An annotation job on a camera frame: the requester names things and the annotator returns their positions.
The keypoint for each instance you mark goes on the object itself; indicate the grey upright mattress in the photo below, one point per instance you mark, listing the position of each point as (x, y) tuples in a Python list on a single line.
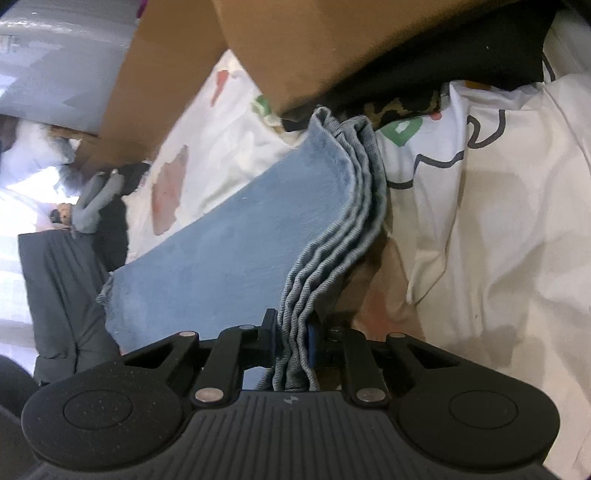
[(60, 60)]

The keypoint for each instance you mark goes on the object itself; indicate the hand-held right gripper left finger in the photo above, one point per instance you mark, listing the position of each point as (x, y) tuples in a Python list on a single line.
[(271, 344)]

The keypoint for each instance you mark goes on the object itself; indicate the purple shiny packaging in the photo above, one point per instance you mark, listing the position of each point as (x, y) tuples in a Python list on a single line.
[(142, 5)]

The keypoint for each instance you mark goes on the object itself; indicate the grey duvet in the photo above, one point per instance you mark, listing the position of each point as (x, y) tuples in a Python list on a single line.
[(60, 295)]

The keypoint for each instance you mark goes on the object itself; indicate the grey plush toy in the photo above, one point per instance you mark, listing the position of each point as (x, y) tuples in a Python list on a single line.
[(94, 203)]

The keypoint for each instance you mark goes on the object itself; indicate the dark patterned garment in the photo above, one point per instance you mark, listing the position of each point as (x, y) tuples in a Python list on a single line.
[(485, 50)]

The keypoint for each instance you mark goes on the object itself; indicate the black garment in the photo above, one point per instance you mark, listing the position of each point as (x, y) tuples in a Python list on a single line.
[(113, 226)]

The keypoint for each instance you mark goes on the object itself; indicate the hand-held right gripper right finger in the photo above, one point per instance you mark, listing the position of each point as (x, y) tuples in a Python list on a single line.
[(312, 347)]

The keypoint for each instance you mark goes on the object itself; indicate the brown teddy bear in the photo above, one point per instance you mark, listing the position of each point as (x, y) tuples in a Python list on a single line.
[(62, 214)]

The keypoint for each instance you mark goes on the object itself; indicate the bear print bed sheet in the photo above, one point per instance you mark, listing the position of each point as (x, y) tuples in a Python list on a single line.
[(508, 207)]

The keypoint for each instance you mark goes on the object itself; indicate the mustard brown garment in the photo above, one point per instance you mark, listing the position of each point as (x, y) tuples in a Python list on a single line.
[(332, 46)]

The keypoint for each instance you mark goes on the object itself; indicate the blue denim pants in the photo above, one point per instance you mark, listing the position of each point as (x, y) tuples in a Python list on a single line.
[(231, 258)]

